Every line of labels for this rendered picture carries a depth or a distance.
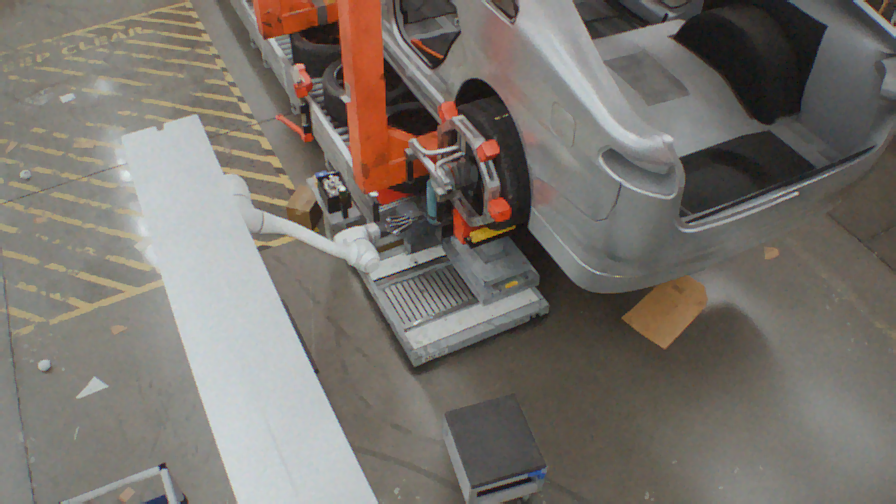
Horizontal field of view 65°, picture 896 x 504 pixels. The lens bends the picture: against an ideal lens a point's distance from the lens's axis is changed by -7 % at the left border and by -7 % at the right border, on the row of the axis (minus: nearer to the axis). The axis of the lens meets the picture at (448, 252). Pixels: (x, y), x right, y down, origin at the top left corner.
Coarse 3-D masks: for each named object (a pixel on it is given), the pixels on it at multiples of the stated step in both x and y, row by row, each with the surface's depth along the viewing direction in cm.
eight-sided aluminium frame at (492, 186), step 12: (456, 120) 364; (444, 132) 384; (468, 132) 358; (444, 144) 397; (444, 156) 399; (480, 168) 354; (492, 168) 354; (492, 180) 354; (456, 192) 402; (492, 192) 361; (456, 204) 398; (468, 204) 397; (468, 216) 390; (480, 216) 385
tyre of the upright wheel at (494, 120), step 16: (496, 96) 375; (464, 112) 370; (480, 112) 359; (496, 112) 360; (480, 128) 360; (496, 128) 353; (512, 128) 355; (512, 144) 352; (496, 160) 355; (512, 160) 351; (512, 176) 352; (528, 176) 356; (464, 192) 405; (512, 192) 355; (528, 192) 360; (512, 208) 361; (528, 208) 367; (496, 224) 380; (512, 224) 377
